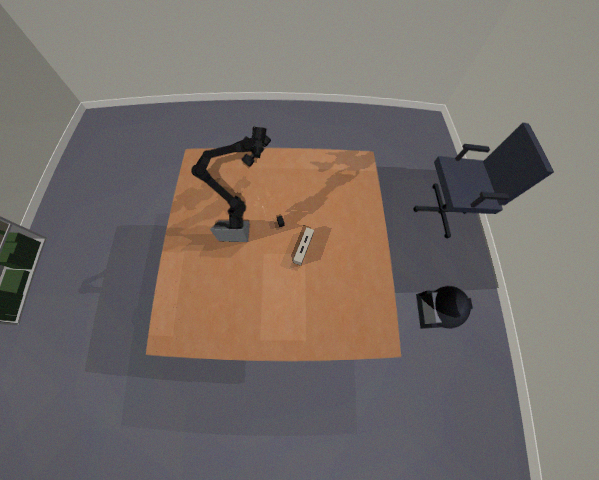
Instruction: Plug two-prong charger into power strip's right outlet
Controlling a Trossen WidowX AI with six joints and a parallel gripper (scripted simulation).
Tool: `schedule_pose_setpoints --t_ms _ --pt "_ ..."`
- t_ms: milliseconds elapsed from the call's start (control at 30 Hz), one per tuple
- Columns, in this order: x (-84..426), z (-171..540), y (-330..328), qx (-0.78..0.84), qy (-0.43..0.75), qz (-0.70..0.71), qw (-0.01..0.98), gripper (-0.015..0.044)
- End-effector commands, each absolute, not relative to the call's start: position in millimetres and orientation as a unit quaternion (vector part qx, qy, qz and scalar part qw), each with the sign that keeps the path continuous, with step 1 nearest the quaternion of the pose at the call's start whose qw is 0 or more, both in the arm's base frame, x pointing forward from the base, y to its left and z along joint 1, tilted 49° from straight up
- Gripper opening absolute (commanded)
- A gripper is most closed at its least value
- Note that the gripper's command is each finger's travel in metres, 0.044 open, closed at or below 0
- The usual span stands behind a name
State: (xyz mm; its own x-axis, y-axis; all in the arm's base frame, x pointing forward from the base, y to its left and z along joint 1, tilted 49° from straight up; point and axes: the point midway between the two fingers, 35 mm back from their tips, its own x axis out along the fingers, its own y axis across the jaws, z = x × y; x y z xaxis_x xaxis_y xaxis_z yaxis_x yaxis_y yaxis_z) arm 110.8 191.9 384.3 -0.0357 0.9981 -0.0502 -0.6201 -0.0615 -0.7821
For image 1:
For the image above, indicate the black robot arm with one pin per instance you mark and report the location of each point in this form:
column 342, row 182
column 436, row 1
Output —
column 238, row 207

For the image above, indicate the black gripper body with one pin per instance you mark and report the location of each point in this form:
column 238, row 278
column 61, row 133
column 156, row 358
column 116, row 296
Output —
column 248, row 160

